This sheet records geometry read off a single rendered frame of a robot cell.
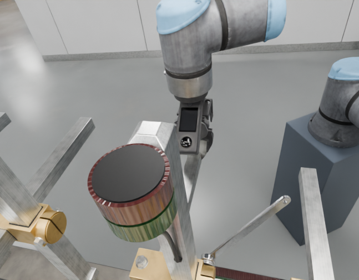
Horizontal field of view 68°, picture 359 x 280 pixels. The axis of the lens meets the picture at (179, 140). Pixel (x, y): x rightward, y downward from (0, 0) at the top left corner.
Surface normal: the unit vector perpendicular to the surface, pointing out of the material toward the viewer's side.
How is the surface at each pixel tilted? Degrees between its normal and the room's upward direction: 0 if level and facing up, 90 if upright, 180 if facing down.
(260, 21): 83
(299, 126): 0
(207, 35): 88
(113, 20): 90
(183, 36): 91
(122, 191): 0
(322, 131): 70
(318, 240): 0
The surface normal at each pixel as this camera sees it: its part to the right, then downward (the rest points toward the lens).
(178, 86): -0.43, 0.66
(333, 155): -0.11, -0.73
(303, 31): -0.16, 0.68
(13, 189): 0.97, 0.07
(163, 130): 0.60, -0.47
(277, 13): 0.22, 0.40
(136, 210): 0.25, 0.63
